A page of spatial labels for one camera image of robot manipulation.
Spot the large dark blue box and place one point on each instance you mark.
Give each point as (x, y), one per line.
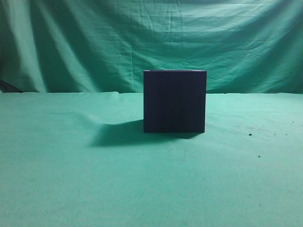
(174, 101)

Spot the green table cloth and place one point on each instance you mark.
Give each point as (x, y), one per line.
(82, 160)

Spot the green backdrop curtain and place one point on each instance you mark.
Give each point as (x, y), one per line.
(246, 46)

